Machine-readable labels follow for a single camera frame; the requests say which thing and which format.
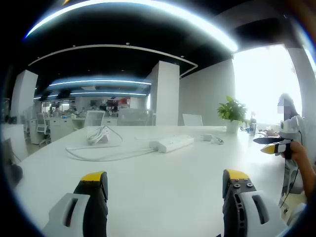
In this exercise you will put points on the wide grey mesh office chair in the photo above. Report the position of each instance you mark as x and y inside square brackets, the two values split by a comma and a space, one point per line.
[132, 118]

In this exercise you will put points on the green potted plant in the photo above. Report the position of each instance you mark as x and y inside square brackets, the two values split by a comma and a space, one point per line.
[233, 111]

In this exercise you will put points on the white desk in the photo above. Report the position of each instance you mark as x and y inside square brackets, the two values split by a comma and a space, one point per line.
[158, 172]

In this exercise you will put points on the white charger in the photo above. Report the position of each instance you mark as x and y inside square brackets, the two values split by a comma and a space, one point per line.
[206, 137]

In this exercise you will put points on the white power strip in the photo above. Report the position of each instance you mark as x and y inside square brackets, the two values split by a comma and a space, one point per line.
[172, 143]

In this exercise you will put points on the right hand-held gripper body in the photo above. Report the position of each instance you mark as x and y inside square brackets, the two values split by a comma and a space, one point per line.
[291, 129]

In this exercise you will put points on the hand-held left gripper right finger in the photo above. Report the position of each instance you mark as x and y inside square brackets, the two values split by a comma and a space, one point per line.
[247, 212]

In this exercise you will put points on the white mesh office chair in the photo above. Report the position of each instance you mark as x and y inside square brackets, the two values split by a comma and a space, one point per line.
[94, 118]

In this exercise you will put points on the white solid-back office chair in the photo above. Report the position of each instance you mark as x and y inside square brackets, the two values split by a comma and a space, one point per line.
[192, 120]

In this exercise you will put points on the person's right hand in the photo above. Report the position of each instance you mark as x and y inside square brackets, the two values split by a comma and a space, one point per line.
[298, 153]

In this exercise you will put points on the long ceiling light strip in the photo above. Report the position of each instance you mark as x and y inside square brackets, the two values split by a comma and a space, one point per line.
[138, 10]

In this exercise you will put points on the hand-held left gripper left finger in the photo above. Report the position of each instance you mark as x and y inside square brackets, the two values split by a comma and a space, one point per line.
[81, 207]

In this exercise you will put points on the white armrest office chair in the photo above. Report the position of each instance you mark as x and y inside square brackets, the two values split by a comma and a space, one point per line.
[42, 126]

